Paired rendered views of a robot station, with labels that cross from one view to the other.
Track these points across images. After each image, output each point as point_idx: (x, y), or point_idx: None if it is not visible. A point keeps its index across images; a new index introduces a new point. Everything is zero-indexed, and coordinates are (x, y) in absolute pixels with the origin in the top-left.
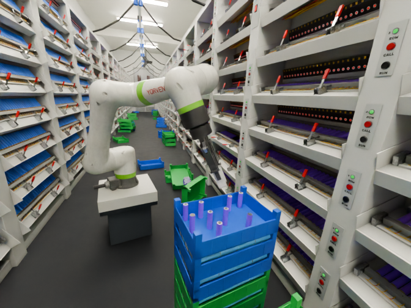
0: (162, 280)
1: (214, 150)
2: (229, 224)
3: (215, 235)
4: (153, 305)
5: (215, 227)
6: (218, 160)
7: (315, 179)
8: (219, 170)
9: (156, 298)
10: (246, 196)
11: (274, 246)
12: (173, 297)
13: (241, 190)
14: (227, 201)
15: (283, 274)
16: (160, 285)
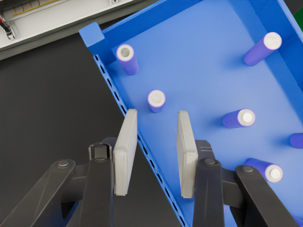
0: (131, 221)
1: (20, 225)
2: (229, 108)
3: (280, 147)
4: (173, 226)
5: (247, 147)
6: (72, 169)
7: None
8: (197, 154)
9: (162, 224)
10: (112, 34)
11: (80, 5)
12: (158, 197)
13: (99, 49)
14: (162, 107)
15: (115, 10)
16: (140, 224)
